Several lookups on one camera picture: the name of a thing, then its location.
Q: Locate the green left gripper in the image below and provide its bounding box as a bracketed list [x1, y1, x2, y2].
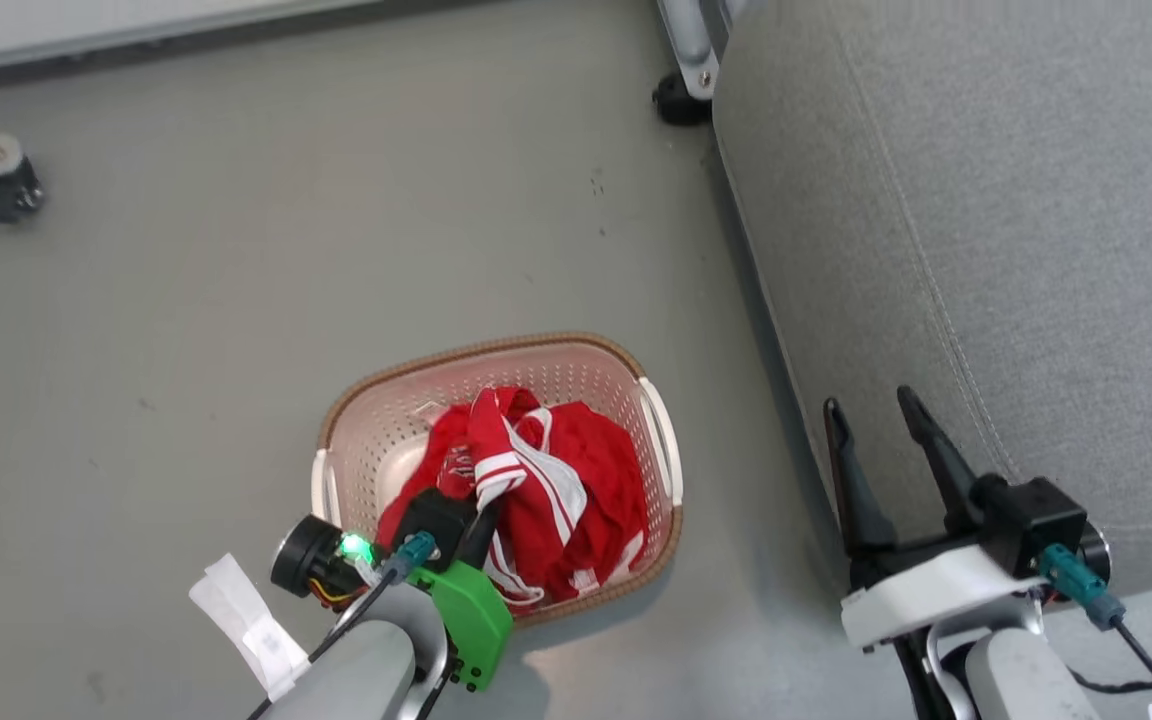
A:
[409, 499, 515, 693]

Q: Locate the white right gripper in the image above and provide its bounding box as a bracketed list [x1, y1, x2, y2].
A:
[822, 385, 1048, 652]

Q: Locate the red white basketball jersey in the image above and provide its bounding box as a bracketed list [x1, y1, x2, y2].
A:
[376, 385, 652, 611]

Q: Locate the cream perforated laundry basket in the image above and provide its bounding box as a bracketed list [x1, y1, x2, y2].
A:
[311, 332, 685, 629]

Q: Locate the grey fabric sofa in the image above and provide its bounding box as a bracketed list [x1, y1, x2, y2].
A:
[711, 0, 1152, 601]

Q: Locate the black caster wheel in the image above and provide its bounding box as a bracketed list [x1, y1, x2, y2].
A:
[651, 73, 714, 128]
[0, 158, 45, 224]

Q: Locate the white partition panel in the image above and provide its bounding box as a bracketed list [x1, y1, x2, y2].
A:
[0, 0, 387, 81]

